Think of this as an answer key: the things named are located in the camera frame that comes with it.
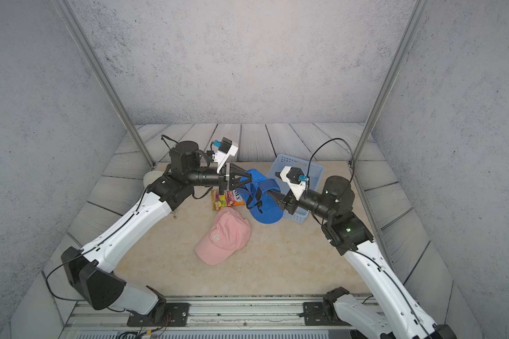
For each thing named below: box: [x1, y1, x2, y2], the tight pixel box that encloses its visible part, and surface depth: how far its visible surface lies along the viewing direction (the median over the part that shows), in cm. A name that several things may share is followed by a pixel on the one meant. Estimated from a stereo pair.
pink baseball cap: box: [195, 207, 252, 266], surface depth 88 cm
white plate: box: [142, 170, 165, 190], surface depth 96 cm
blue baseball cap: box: [236, 168, 284, 225], surface depth 61 cm
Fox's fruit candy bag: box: [210, 188, 246, 212], surface depth 104 cm
